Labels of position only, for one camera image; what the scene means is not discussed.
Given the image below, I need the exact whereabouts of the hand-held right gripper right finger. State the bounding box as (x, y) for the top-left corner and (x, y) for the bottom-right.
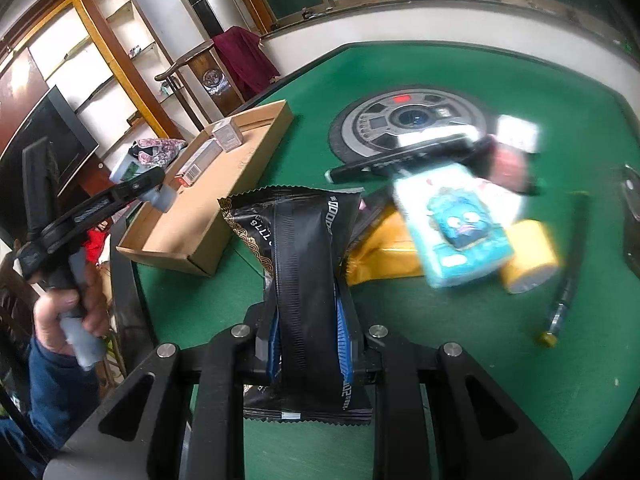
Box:
(335, 296), (573, 480)

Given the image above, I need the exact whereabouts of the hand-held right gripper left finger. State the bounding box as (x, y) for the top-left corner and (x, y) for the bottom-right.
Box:
(45, 304), (282, 480)

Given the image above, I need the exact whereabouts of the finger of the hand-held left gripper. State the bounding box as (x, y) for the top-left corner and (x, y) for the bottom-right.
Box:
(42, 166), (167, 257)

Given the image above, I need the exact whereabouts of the black snack packet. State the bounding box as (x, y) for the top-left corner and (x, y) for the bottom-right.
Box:
(217, 185), (373, 426)

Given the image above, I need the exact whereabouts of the yellow snack packet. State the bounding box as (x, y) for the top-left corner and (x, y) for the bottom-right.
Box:
(345, 205), (426, 286)

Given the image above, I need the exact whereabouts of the cardboard box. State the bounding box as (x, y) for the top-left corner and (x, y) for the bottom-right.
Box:
(116, 100), (294, 277)

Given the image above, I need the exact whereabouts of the light blue tissue packet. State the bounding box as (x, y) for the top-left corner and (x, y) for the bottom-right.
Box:
(392, 165), (516, 290)

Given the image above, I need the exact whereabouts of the yellow tape roll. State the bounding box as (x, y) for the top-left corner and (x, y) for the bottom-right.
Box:
(500, 219), (560, 295)

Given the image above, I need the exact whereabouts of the person's left forearm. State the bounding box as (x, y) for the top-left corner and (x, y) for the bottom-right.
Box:
(0, 332), (101, 480)

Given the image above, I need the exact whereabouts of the person's left hand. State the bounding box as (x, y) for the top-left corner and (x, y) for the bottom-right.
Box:
(32, 260), (109, 357)

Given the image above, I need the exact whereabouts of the red bag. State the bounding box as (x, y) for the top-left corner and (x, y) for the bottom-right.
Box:
(82, 230), (113, 266)

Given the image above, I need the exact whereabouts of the black television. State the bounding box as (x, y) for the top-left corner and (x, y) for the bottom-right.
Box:
(0, 85), (101, 233)

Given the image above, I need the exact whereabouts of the floral cloth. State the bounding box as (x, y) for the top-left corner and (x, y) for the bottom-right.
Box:
(131, 136), (187, 167)

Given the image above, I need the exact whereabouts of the small red white box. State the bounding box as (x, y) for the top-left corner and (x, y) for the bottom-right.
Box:
(175, 137), (223, 187)

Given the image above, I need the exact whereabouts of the small grey box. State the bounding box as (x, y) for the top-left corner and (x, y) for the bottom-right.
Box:
(211, 116), (243, 152)

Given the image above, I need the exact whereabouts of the wooden shelf cabinet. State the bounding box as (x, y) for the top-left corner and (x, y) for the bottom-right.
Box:
(0, 0), (186, 161)

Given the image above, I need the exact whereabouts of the wooden chair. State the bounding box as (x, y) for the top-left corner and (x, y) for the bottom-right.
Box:
(155, 40), (251, 133)

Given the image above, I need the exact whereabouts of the black marker green cap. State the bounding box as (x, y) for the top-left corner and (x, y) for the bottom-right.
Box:
(325, 135), (493, 184)

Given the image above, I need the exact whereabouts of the maroon cloth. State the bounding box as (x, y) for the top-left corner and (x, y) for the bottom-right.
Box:
(212, 26), (281, 92)

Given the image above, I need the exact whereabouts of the round grey table disc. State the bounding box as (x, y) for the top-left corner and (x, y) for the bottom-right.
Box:
(328, 85), (501, 166)

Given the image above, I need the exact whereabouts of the clear case red item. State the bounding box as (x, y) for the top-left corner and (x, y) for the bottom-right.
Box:
(487, 137), (541, 196)

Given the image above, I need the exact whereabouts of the black pen yellow tip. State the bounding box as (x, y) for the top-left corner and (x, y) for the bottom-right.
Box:
(537, 191), (591, 347)

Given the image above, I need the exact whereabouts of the white charger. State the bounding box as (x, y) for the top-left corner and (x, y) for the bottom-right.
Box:
(495, 115), (543, 153)

